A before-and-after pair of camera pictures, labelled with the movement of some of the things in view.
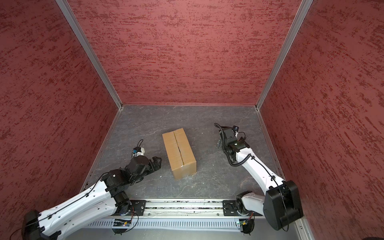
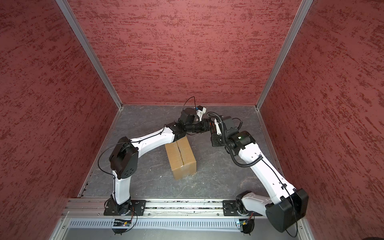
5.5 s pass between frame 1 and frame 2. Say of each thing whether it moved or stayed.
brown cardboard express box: stayed
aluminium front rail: stayed
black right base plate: stayed
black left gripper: moved
